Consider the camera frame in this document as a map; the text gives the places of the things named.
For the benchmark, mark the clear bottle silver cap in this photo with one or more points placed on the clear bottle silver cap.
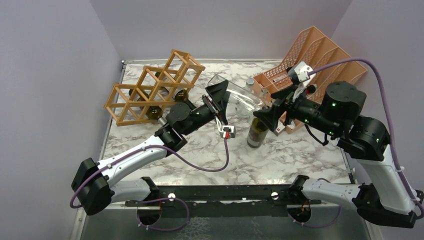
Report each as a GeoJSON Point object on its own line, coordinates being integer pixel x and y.
{"type": "Point", "coordinates": [249, 84]}

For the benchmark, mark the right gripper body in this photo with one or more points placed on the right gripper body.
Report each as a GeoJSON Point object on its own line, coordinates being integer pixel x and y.
{"type": "Point", "coordinates": [295, 108]}

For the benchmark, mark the clear glass bottle small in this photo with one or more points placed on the clear glass bottle small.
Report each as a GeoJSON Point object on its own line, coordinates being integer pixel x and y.
{"type": "Point", "coordinates": [263, 95]}

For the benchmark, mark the small white box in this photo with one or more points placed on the small white box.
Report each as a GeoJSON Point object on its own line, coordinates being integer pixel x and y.
{"type": "Point", "coordinates": [279, 129]}

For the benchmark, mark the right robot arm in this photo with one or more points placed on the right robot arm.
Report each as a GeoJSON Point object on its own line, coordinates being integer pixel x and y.
{"type": "Point", "coordinates": [386, 201]}

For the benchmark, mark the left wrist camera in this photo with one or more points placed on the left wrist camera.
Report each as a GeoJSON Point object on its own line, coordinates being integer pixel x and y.
{"type": "Point", "coordinates": [227, 131]}

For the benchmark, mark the red black marker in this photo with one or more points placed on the red black marker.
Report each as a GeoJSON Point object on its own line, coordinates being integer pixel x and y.
{"type": "Point", "coordinates": [311, 89]}

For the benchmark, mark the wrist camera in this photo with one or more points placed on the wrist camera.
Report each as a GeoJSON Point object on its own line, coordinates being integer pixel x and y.
{"type": "Point", "coordinates": [301, 77]}
{"type": "Point", "coordinates": [227, 131]}

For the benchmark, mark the orange plastic file organizer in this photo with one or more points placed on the orange plastic file organizer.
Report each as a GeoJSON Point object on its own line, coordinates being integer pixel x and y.
{"type": "Point", "coordinates": [331, 59]}

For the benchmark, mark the dark green wine bottle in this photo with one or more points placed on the dark green wine bottle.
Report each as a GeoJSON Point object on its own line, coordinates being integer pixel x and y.
{"type": "Point", "coordinates": [179, 95]}
{"type": "Point", "coordinates": [257, 133]}
{"type": "Point", "coordinates": [154, 112]}

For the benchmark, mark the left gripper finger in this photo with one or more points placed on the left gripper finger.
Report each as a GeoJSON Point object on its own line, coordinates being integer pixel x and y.
{"type": "Point", "coordinates": [220, 113]}
{"type": "Point", "coordinates": [218, 93]}

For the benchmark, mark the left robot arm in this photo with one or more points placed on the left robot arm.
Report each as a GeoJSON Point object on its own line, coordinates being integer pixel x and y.
{"type": "Point", "coordinates": [96, 184]}

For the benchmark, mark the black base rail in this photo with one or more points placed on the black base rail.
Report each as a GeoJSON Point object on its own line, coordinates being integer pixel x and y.
{"type": "Point", "coordinates": [215, 201]}

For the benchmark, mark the wooden wine rack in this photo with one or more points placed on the wooden wine rack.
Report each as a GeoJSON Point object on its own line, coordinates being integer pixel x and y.
{"type": "Point", "coordinates": [181, 70]}

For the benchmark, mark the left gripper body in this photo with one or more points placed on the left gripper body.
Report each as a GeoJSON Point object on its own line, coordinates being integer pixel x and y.
{"type": "Point", "coordinates": [211, 105]}

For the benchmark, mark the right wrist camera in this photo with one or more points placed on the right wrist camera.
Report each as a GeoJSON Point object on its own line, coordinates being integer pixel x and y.
{"type": "Point", "coordinates": [301, 77]}

